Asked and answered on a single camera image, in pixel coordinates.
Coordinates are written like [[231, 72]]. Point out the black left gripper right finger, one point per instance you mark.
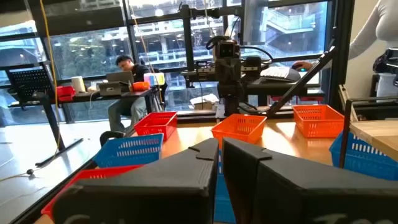
[[295, 199]]

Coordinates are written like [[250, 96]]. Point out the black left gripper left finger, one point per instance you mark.
[[155, 193]]

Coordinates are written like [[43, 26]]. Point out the blue plastic basket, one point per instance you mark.
[[127, 152], [363, 158], [222, 199]]

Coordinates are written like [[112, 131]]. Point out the red plastic basket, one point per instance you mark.
[[102, 172], [155, 124]]

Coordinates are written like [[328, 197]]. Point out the orange plastic basket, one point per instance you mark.
[[317, 123], [239, 130]]

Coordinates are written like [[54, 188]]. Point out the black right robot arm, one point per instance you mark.
[[231, 105]]

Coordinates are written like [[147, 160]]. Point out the wooden shelf board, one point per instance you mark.
[[379, 133]]

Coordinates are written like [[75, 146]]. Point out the cardboard box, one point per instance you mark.
[[203, 104]]

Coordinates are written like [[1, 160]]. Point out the computer keyboard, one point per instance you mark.
[[275, 72]]

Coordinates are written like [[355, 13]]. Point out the black computer desk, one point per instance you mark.
[[280, 85]]

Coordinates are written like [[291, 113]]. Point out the person's hand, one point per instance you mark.
[[303, 66]]

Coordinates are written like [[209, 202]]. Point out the colourful box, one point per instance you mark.
[[154, 78]]

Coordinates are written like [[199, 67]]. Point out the orange object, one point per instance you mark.
[[140, 86]]

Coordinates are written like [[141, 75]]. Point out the person seated at laptop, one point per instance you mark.
[[138, 73]]

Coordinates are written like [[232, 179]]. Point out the grey laptop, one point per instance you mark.
[[119, 77]]

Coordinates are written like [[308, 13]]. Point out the grey device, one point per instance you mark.
[[110, 88]]

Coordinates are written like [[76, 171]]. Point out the black office desk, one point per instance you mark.
[[87, 98]]

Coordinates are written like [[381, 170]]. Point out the white paper roll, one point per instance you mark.
[[78, 84]]

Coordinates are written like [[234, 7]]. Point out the red box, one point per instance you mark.
[[65, 92]]

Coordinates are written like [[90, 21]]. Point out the person standing at desk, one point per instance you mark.
[[367, 40]]

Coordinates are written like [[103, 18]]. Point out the dark patterned bag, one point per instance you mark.
[[387, 60]]

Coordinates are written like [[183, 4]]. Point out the black perforated stand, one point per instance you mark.
[[28, 81]]

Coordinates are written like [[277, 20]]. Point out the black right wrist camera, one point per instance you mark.
[[227, 49]]

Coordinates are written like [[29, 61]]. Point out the black window frame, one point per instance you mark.
[[188, 37]]

